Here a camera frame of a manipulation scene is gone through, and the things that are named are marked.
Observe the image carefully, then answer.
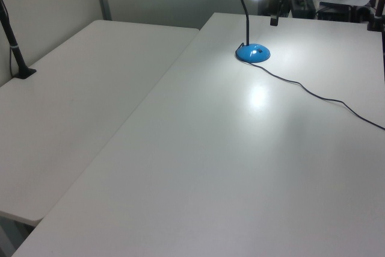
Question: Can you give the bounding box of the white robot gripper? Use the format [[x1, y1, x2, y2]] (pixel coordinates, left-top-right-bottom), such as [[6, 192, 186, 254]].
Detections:
[[267, 0, 289, 26]]

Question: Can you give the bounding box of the blue gooseneck desk lamp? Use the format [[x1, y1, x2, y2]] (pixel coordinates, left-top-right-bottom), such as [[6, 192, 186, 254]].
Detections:
[[235, 0, 276, 64]]

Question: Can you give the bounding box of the black case with green strip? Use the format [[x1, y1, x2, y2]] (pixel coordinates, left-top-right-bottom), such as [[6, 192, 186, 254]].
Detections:
[[291, 0, 317, 19]]

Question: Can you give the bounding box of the black clamped pole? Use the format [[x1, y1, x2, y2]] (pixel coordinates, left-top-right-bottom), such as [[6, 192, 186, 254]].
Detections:
[[367, 0, 385, 32]]

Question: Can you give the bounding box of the white folding side table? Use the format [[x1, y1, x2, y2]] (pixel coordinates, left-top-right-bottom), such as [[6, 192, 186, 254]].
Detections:
[[0, 19, 201, 228]]

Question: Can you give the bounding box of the black lamp power cord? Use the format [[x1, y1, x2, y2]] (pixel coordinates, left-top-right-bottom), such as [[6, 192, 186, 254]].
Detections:
[[240, 59, 385, 132]]

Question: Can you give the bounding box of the black camera pole with clamp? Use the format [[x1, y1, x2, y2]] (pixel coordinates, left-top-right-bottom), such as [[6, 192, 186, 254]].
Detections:
[[0, 0, 37, 81]]

